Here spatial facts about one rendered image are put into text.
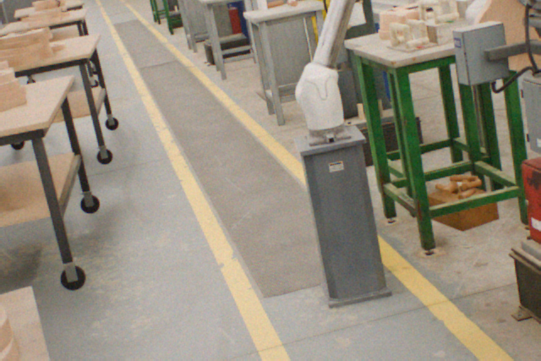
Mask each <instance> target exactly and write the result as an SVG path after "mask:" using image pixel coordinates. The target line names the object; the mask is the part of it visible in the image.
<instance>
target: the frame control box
mask: <svg viewBox="0 0 541 361"><path fill-rule="evenodd" d="M503 25H504V23H500V22H494V21H490V22H486V23H482V24H478V25H469V26H466V27H461V28H457V29H454V30H453V31H452V34H453V40H454V46H455V52H456V64H457V70H458V77H459V82H460V83H461V84H464V85H469V86H472V85H478V84H483V83H487V82H490V84H491V90H492V92H493V93H494V94H499V93H501V92H502V91H503V90H504V89H505V88H506V87H508V86H510V85H511V84H512V83H513V82H514V81H515V80H516V79H518V77H519V76H521V75H522V74H524V73H525V72H526V71H528V70H531V71H534V69H533V66H526V67H525V68H523V69H522V70H520V71H518V72H517V73H516V74H515V75H513V76H512V78H511V79H510V80H509V81H508V82H506V83H505V84H503V85H502V86H501V87H500V88H499V89H496V85H495V84H497V82H496V81H497V80H499V79H505V78H510V76H511V74H510V68H509V60H508V57H504V58H501V59H496V60H492V62H487V60H485V57H484V50H488V49H491V48H496V47H497V46H504V45H506V39H505V26H503ZM533 77H534V78H535V76H534V72H533Z"/></svg>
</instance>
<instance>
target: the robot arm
mask: <svg viewBox="0 0 541 361"><path fill-rule="evenodd" d="M355 1H356V0H331V5H330V9H328V12H327V15H326V18H325V24H324V27H323V30H322V33H321V36H320V41H319V45H318V47H317V50H316V54H315V57H314V59H313V62H312V63H309V64H307V65H306V66H305V68H304V71H303V75H302V77H301V79H300V81H299V83H298V84H297V87H296V90H295V96H296V100H297V102H298V104H299V106H300V107H301V108H302V109H303V112H304V115H305V117H306V122H307V124H308V129H309V133H308V134H306V135H305V139H307V140H308V142H309V146H316V145H322V144H326V143H334V142H336V141H340V140H345V139H352V134H350V133H349V132H347V128H346V127H345V125H344V121H343V111H342V100H341V96H340V92H339V89H338V86H337V81H338V73H337V71H336V70H335V67H336V62H337V59H338V57H339V54H340V50H341V47H342V43H343V39H344V35H345V33H347V27H348V25H349V21H350V18H351V15H352V11H353V6H354V3H355ZM485 2H486V0H474V1H473V4H472V5H471V6H469V7H468V9H467V11H466V13H465V17H466V21H467V22H468V23H469V24H470V25H473V22H474V20H475V19H476V16H478V13H479V12H480V11H481V9H482V8H483V7H484V5H485Z"/></svg>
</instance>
